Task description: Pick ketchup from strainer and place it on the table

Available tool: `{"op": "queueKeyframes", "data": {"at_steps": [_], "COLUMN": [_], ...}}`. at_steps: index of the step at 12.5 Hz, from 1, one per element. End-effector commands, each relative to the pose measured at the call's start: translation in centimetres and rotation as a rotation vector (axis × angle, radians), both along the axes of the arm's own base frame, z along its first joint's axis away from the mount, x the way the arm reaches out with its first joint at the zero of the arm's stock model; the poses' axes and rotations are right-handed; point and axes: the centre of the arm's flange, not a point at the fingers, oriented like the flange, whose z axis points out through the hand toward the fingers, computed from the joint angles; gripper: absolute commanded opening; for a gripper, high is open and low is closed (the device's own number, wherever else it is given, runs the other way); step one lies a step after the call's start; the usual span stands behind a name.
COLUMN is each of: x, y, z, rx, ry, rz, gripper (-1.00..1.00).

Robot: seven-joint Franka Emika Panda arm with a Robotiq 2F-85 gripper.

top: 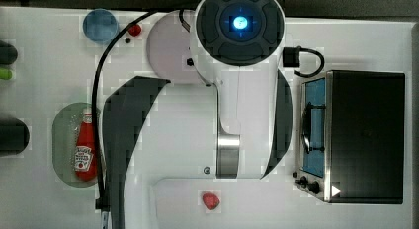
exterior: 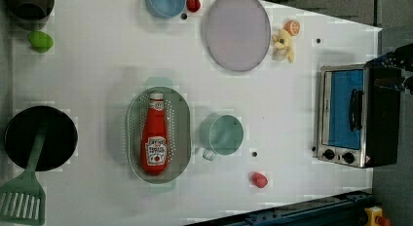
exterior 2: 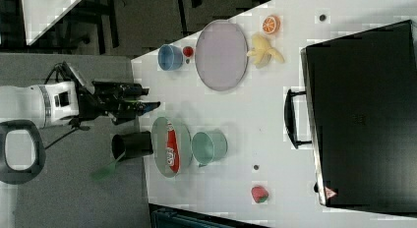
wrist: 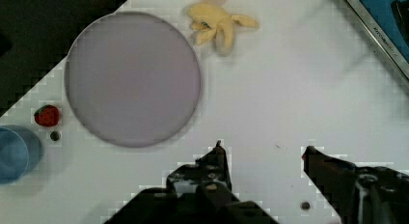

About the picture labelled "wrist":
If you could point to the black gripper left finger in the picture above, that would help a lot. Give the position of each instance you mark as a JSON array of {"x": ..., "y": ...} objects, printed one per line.
[{"x": 197, "y": 193}]

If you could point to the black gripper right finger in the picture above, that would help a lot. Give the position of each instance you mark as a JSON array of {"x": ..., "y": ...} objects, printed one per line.
[{"x": 359, "y": 195}]

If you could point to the lilac round plate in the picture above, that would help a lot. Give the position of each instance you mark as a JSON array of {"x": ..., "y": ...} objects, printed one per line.
[{"x": 132, "y": 79}]

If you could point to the red strawberry toy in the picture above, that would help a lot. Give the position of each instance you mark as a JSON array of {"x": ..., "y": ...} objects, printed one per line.
[{"x": 47, "y": 116}]

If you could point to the yellow plush toy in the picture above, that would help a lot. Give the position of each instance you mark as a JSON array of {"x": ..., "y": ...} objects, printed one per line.
[{"x": 211, "y": 22}]

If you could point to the silver toaster oven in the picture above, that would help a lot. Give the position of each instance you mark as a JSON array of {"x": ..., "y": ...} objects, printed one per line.
[{"x": 386, "y": 22}]

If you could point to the blue bowl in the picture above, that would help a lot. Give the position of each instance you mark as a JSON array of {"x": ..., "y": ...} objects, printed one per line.
[{"x": 20, "y": 152}]

